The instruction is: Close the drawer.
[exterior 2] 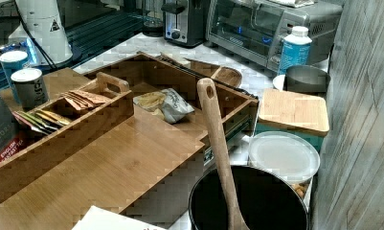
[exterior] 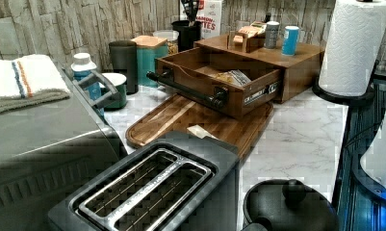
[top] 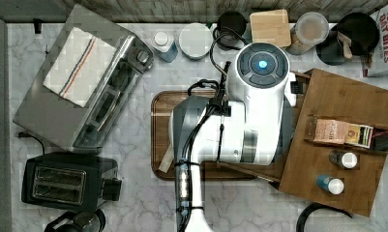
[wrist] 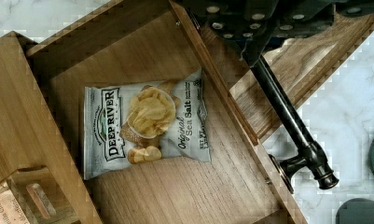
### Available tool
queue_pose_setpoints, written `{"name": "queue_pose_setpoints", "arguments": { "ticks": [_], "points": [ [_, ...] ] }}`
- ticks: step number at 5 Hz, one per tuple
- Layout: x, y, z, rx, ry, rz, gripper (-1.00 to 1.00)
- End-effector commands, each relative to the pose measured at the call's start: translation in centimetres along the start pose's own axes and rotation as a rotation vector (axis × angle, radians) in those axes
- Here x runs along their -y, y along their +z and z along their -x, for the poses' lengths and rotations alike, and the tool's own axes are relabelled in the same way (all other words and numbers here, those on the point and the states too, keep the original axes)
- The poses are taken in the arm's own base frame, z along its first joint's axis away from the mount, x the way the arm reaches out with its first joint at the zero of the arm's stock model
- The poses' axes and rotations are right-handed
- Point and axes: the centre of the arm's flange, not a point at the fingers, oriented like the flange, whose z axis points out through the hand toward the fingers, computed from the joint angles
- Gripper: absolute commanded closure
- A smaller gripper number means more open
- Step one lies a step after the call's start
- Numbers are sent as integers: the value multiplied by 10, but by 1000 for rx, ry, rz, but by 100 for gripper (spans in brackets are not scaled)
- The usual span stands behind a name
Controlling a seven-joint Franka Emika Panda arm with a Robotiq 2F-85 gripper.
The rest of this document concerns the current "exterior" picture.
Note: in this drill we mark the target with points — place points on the white striped folded towel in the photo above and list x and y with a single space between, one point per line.
28 81

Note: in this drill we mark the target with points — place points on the wooden cutting board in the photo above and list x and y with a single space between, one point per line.
178 113

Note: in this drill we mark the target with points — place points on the small beige packet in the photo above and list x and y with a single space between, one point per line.
200 132

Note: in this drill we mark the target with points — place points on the wooden drawer with black handle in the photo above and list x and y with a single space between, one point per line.
191 71

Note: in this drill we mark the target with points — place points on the black two-slot toaster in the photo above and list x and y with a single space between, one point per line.
178 182

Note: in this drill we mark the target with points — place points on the wooden tea bag holder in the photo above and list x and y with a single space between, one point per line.
248 38

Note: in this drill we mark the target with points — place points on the teal canister wooden lid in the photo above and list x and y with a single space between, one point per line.
149 48

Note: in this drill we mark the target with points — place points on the snack packets in drawer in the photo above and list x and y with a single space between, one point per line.
235 77

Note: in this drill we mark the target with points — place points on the grey spice shaker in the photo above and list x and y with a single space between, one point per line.
271 34

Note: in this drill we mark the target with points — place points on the blue bottle white cap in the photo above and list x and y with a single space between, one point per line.
82 66

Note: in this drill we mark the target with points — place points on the black kettle lid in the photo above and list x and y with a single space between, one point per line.
287 205

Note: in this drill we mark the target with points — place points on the black paper towel holder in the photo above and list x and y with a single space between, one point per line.
354 101

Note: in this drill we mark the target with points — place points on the black utensil holder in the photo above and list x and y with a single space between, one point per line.
188 30

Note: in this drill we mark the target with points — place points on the glass jar clear lid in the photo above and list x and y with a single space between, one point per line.
172 39

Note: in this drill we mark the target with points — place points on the blue spice shaker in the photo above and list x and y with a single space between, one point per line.
290 40

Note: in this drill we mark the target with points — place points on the cinnamon oat bites cereal box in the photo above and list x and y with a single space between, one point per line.
206 12

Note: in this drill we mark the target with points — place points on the dark grey cylindrical canister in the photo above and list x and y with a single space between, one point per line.
123 55

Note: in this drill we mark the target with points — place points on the silver toaster oven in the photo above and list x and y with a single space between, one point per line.
49 150

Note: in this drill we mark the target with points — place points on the wooden drawer cabinet box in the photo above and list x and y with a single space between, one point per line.
300 71

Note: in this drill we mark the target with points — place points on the white paper towel roll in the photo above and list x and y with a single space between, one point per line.
356 32

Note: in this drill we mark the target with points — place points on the teal bowl white lid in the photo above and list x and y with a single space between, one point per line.
119 81

